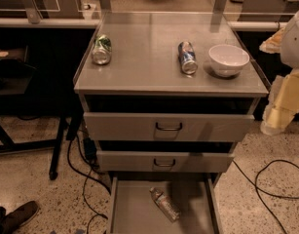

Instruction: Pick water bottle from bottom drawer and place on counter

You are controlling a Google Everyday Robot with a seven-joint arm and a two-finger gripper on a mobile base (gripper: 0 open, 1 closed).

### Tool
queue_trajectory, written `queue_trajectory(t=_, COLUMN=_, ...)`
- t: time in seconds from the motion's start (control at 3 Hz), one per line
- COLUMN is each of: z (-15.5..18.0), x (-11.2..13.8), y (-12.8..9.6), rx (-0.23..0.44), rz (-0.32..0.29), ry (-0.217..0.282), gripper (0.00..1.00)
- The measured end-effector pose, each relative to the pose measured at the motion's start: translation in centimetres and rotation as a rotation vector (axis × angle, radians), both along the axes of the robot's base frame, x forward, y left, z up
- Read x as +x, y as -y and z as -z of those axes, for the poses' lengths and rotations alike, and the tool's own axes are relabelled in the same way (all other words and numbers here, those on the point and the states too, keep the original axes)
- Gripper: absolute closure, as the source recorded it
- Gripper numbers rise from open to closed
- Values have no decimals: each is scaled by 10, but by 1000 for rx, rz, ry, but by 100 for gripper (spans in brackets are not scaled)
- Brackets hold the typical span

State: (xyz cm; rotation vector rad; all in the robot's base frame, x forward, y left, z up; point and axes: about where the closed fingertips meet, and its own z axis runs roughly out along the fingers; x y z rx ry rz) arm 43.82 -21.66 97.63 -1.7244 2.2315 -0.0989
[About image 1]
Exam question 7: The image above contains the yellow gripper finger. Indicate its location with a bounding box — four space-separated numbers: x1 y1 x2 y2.
260 69 299 136
259 28 284 54

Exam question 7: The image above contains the clear plastic water bottle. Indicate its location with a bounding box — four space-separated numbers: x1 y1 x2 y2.
150 187 180 222

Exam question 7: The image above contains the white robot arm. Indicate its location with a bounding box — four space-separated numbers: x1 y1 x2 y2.
259 11 299 136

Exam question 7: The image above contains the grey drawer cabinet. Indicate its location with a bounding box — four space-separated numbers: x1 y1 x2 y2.
72 11 273 234

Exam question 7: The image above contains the grey top drawer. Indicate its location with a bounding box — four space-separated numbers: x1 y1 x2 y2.
84 112 254 142

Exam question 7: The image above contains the grey drawer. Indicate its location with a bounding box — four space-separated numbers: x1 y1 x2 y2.
84 112 254 142
97 151 234 173
107 173 223 234

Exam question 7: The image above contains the grey middle drawer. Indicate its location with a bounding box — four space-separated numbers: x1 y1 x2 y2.
97 151 234 173

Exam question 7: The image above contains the grey bottom drawer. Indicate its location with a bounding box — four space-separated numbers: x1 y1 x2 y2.
107 173 223 234

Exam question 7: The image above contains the white bowl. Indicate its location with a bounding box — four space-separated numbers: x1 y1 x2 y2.
208 44 249 77

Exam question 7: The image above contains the blue soda can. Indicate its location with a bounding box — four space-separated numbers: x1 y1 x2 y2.
178 41 198 75

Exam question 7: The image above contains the green soda can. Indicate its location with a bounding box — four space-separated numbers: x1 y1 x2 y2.
92 34 112 65

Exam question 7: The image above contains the black power adapter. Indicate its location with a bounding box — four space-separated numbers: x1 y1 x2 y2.
83 137 96 161

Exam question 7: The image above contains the dark shoe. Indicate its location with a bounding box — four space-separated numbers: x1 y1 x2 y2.
0 201 39 234

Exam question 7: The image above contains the black floor cable right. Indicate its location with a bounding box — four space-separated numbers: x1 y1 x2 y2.
232 159 299 234

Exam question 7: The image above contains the black floor cable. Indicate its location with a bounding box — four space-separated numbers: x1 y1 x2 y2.
66 134 112 234
232 159 299 234

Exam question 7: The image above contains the black table frame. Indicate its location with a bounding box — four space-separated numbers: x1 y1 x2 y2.
0 114 84 181

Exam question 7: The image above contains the black floor cable left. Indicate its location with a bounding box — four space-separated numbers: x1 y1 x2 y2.
66 134 112 234

